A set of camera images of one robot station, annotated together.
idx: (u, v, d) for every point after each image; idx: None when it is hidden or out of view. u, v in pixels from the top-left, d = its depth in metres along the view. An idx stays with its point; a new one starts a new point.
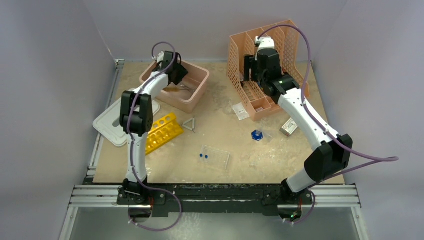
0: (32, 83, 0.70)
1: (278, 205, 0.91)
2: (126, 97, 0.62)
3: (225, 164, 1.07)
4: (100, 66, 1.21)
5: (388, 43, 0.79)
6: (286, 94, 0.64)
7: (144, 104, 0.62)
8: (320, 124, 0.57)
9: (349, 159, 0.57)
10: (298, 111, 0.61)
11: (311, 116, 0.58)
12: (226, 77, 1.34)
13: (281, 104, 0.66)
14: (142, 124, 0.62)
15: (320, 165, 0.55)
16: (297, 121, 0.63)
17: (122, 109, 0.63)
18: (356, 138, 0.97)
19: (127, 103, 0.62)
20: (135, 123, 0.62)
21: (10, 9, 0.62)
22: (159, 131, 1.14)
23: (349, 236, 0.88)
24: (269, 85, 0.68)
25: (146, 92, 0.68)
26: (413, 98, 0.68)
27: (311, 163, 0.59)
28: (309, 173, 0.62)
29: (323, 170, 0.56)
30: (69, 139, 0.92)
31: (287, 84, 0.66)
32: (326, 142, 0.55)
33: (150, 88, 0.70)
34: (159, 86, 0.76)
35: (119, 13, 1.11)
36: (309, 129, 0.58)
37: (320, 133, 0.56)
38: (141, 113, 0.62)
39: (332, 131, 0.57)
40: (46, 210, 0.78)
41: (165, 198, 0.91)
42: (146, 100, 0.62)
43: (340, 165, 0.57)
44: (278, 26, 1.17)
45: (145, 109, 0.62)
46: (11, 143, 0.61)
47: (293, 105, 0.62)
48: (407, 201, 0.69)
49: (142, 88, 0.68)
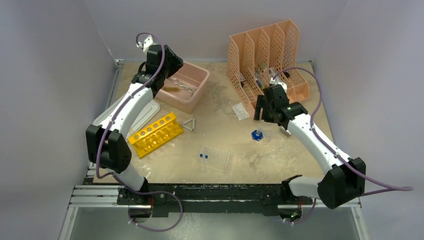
0: (33, 83, 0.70)
1: (278, 205, 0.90)
2: (91, 134, 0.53)
3: (225, 164, 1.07)
4: (100, 66, 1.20)
5: (388, 44, 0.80)
6: (295, 118, 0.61)
7: (112, 144, 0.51)
8: (329, 147, 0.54)
9: (365, 184, 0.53)
10: (307, 136, 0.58)
11: (320, 140, 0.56)
12: (226, 78, 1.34)
13: (290, 129, 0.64)
14: (113, 163, 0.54)
15: (334, 190, 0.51)
16: (307, 145, 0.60)
17: (89, 148, 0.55)
18: (357, 138, 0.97)
19: (93, 141, 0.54)
20: (106, 162, 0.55)
21: (10, 9, 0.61)
22: (159, 131, 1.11)
23: (349, 236, 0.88)
24: (278, 112, 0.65)
25: (116, 126, 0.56)
26: (413, 99, 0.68)
27: (324, 189, 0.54)
28: (324, 200, 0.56)
29: (336, 196, 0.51)
30: (69, 139, 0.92)
31: (295, 110, 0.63)
32: (337, 165, 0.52)
33: (123, 118, 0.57)
34: (140, 103, 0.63)
35: (119, 13, 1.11)
36: (318, 151, 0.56)
37: (330, 156, 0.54)
38: (110, 152, 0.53)
39: (343, 154, 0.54)
40: (46, 210, 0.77)
41: (165, 197, 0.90)
42: (114, 139, 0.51)
43: (356, 192, 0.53)
44: (278, 26, 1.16)
45: (113, 149, 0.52)
46: (11, 142, 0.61)
47: (301, 129, 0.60)
48: (407, 201, 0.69)
49: (112, 120, 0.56)
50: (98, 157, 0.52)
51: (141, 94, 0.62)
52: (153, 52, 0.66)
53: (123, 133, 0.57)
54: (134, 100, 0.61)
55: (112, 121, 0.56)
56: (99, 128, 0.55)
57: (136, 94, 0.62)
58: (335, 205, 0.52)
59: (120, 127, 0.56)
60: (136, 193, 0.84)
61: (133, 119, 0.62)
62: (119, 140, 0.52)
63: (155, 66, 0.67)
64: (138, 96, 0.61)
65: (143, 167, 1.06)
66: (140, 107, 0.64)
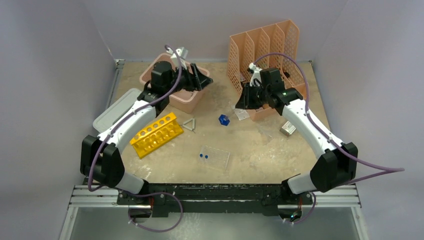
0: (32, 83, 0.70)
1: (278, 205, 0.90)
2: (87, 145, 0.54)
3: (225, 164, 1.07)
4: (100, 66, 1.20)
5: (388, 44, 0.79)
6: (290, 104, 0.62)
7: (107, 157, 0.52)
8: (323, 132, 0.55)
9: (356, 169, 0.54)
10: (302, 122, 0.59)
11: (314, 125, 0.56)
12: (226, 77, 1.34)
13: (284, 114, 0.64)
14: (105, 178, 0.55)
15: (325, 174, 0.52)
16: (302, 131, 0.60)
17: (83, 160, 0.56)
18: (357, 138, 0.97)
19: (88, 153, 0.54)
20: (97, 176, 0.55)
21: (10, 10, 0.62)
22: (159, 131, 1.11)
23: (349, 236, 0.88)
24: (273, 97, 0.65)
25: (113, 140, 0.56)
26: (413, 99, 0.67)
27: (317, 173, 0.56)
28: (316, 185, 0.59)
29: (328, 180, 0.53)
30: (70, 139, 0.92)
31: (291, 95, 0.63)
32: (329, 149, 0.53)
33: (122, 132, 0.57)
34: (143, 121, 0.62)
35: (119, 13, 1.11)
36: (312, 137, 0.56)
37: (323, 141, 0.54)
38: (102, 166, 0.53)
39: (336, 139, 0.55)
40: (46, 210, 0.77)
41: (165, 197, 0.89)
42: (109, 153, 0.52)
43: (347, 176, 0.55)
44: (277, 26, 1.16)
45: (107, 163, 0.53)
46: (11, 143, 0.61)
47: (296, 114, 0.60)
48: (407, 202, 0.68)
49: (111, 133, 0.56)
50: (91, 171, 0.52)
51: (145, 111, 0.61)
52: (158, 73, 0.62)
53: (120, 147, 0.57)
54: (136, 117, 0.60)
55: (110, 134, 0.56)
56: (96, 140, 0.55)
57: (139, 111, 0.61)
58: (327, 188, 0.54)
59: (117, 142, 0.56)
60: (135, 195, 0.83)
61: (133, 134, 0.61)
62: (114, 155, 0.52)
63: (160, 86, 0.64)
64: (141, 113, 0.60)
65: (143, 167, 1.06)
66: (142, 124, 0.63)
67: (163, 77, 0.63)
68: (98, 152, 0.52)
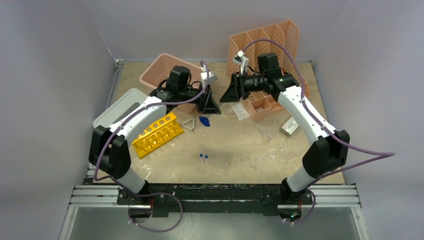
0: (32, 83, 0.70)
1: (278, 205, 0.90)
2: (98, 136, 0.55)
3: (225, 164, 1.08)
4: (100, 66, 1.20)
5: (388, 44, 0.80)
6: (286, 91, 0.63)
7: (114, 149, 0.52)
8: (317, 119, 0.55)
9: (347, 155, 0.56)
10: (296, 108, 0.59)
11: (309, 112, 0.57)
12: (226, 78, 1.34)
13: (280, 101, 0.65)
14: (111, 168, 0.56)
15: (317, 159, 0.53)
16: (296, 118, 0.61)
17: (92, 149, 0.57)
18: (356, 138, 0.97)
19: (98, 143, 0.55)
20: (104, 165, 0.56)
21: (10, 10, 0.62)
22: (159, 131, 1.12)
23: (349, 236, 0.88)
24: (270, 83, 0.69)
25: (122, 133, 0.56)
26: (413, 100, 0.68)
27: (308, 158, 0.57)
28: (306, 168, 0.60)
29: (319, 165, 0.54)
30: (69, 139, 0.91)
31: (287, 82, 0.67)
32: (322, 136, 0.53)
33: (132, 125, 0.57)
34: (152, 117, 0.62)
35: (119, 12, 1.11)
36: (306, 125, 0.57)
37: (317, 128, 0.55)
38: (110, 157, 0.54)
39: (329, 127, 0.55)
40: (45, 210, 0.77)
41: (165, 197, 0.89)
42: (117, 145, 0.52)
43: (337, 162, 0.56)
44: (278, 26, 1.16)
45: (114, 155, 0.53)
46: (11, 143, 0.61)
47: (291, 101, 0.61)
48: (407, 202, 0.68)
49: (121, 126, 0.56)
50: (98, 160, 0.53)
51: (156, 107, 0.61)
52: (176, 72, 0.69)
53: (129, 140, 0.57)
54: (147, 112, 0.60)
55: (121, 126, 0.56)
56: (107, 130, 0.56)
57: (150, 107, 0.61)
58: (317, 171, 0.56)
59: (126, 134, 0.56)
60: (135, 195, 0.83)
61: (141, 129, 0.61)
62: (122, 147, 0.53)
63: (175, 85, 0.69)
64: (152, 109, 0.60)
65: (143, 167, 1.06)
66: (151, 120, 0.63)
67: (179, 78, 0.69)
68: (107, 143, 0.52)
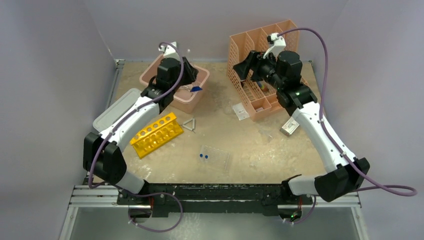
0: (32, 83, 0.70)
1: (278, 205, 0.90)
2: (89, 143, 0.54)
3: (225, 164, 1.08)
4: (100, 66, 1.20)
5: (388, 44, 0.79)
6: (303, 107, 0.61)
7: (107, 155, 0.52)
8: (337, 144, 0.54)
9: (363, 181, 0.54)
10: (313, 129, 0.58)
11: (328, 135, 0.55)
12: (226, 77, 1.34)
13: (295, 116, 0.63)
14: (106, 174, 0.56)
15: (333, 188, 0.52)
16: (312, 138, 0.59)
17: (85, 156, 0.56)
18: (356, 139, 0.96)
19: (90, 150, 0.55)
20: (99, 172, 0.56)
21: (11, 11, 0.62)
22: (159, 131, 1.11)
23: (349, 236, 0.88)
24: (285, 96, 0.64)
25: (114, 139, 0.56)
26: (413, 100, 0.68)
27: (321, 182, 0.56)
28: (319, 191, 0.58)
29: (334, 192, 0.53)
30: (70, 139, 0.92)
31: (304, 95, 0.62)
32: (342, 165, 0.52)
33: (124, 130, 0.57)
34: (145, 118, 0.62)
35: (120, 12, 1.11)
36: (324, 149, 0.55)
37: (336, 155, 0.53)
38: (104, 164, 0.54)
39: (349, 154, 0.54)
40: (46, 210, 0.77)
41: (165, 197, 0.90)
42: (110, 151, 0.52)
43: (352, 187, 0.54)
44: (278, 26, 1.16)
45: (108, 162, 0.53)
46: (11, 143, 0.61)
47: (309, 120, 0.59)
48: (407, 202, 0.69)
49: (112, 132, 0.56)
50: (92, 167, 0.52)
51: (147, 108, 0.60)
52: (164, 68, 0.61)
53: (122, 145, 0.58)
54: (139, 114, 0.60)
55: (112, 132, 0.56)
56: (99, 137, 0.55)
57: (142, 108, 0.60)
58: (331, 198, 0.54)
59: (119, 140, 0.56)
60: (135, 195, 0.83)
61: (135, 131, 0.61)
62: (115, 153, 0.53)
63: (165, 82, 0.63)
64: (144, 111, 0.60)
65: (143, 167, 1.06)
66: (145, 121, 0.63)
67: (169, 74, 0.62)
68: (99, 149, 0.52)
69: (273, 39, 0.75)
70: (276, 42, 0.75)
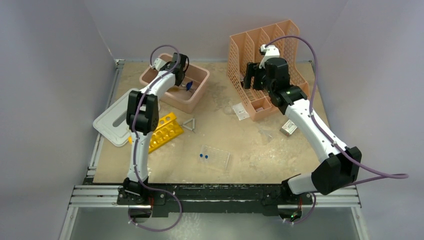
0: (32, 83, 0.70)
1: (278, 205, 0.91)
2: (133, 97, 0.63)
3: (225, 164, 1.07)
4: (100, 66, 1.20)
5: (388, 44, 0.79)
6: (294, 104, 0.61)
7: (150, 104, 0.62)
8: (327, 135, 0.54)
9: (358, 172, 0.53)
10: (305, 122, 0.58)
11: (319, 127, 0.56)
12: (226, 78, 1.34)
13: (287, 113, 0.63)
14: (147, 124, 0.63)
15: (328, 178, 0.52)
16: (304, 132, 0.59)
17: (128, 109, 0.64)
18: (356, 139, 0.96)
19: (134, 102, 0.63)
20: (140, 123, 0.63)
21: (11, 11, 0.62)
22: (159, 131, 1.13)
23: (349, 236, 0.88)
24: (276, 95, 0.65)
25: (152, 93, 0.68)
26: (413, 100, 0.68)
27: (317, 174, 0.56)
28: (317, 186, 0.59)
29: (329, 184, 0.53)
30: (69, 139, 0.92)
31: (294, 94, 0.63)
32: (333, 154, 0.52)
33: (157, 89, 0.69)
34: (166, 85, 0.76)
35: (120, 12, 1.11)
36: (316, 141, 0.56)
37: (327, 145, 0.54)
38: (147, 113, 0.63)
39: (340, 143, 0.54)
40: (45, 210, 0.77)
41: (165, 198, 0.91)
42: (152, 101, 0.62)
43: (348, 179, 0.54)
44: (277, 25, 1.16)
45: (150, 110, 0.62)
46: (10, 143, 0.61)
47: (300, 115, 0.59)
48: (407, 202, 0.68)
49: (149, 88, 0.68)
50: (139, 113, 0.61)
51: (168, 76, 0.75)
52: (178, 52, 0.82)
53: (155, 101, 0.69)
54: (163, 79, 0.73)
55: (149, 89, 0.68)
56: (139, 93, 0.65)
57: (164, 76, 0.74)
58: (328, 190, 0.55)
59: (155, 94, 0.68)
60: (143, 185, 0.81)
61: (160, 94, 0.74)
62: (155, 103, 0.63)
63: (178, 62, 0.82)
64: (166, 77, 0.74)
65: None
66: (165, 88, 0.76)
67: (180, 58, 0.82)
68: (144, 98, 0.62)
69: (262, 50, 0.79)
70: (266, 53, 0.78)
